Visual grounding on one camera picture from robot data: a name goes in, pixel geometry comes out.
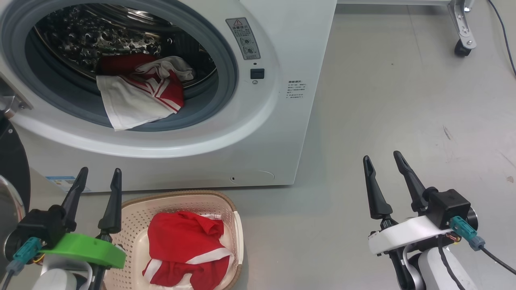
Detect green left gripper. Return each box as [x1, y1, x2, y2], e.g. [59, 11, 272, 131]
[40, 167, 126, 269]

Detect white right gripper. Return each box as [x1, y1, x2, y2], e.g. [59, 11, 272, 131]
[363, 151, 454, 255]

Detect washing machine door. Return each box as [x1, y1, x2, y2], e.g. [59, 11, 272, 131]
[0, 115, 31, 278]

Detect red shorts with white trim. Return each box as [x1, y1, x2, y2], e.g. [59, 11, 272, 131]
[142, 211, 235, 288]

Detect red white numbered jersey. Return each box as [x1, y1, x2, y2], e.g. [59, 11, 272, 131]
[96, 54, 196, 132]

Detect cream perforated laundry basket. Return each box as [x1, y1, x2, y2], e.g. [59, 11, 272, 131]
[101, 190, 244, 290]

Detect white washing machine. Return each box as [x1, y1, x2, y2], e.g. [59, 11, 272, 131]
[0, 0, 337, 193]

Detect stainless steel washing machine drum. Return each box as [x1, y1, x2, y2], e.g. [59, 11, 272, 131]
[34, 4, 218, 93]

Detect blue energy label sticker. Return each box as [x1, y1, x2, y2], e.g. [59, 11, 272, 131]
[45, 176, 91, 193]

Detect oval filter access cover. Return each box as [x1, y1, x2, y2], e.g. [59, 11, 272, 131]
[229, 170, 276, 186]

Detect small printed text label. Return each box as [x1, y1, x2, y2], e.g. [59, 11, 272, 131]
[286, 80, 306, 99]

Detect metal leg with caster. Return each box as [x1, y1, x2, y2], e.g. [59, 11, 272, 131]
[447, 0, 477, 57]

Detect white partition board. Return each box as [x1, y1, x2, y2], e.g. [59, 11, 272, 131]
[337, 0, 452, 5]

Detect grey warning sticker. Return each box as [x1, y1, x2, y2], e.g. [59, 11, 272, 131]
[225, 17, 261, 60]

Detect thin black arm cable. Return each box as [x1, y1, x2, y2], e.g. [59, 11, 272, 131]
[437, 236, 468, 290]

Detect black floor cable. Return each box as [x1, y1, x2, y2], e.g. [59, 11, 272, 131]
[488, 0, 516, 77]

